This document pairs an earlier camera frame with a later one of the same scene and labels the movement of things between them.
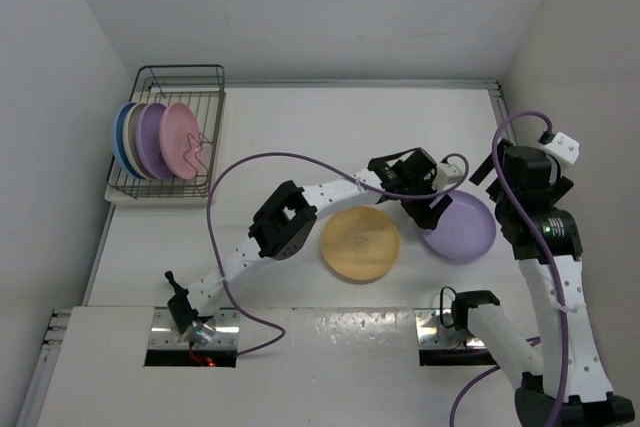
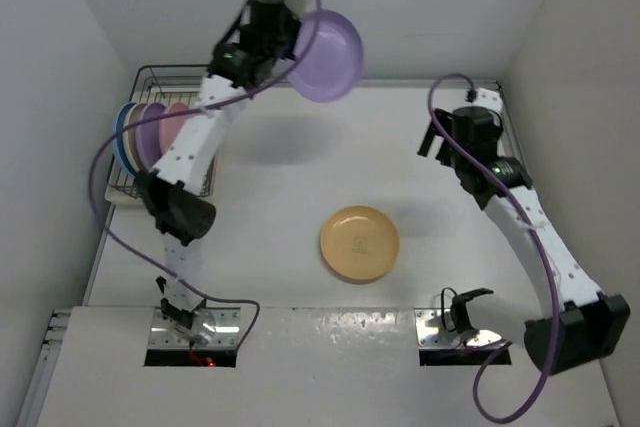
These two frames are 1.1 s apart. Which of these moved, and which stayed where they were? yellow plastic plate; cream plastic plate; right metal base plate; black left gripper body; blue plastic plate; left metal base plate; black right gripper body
Moved: black right gripper body; black left gripper body
Stayed: cream plastic plate; left metal base plate; blue plastic plate; yellow plastic plate; right metal base plate
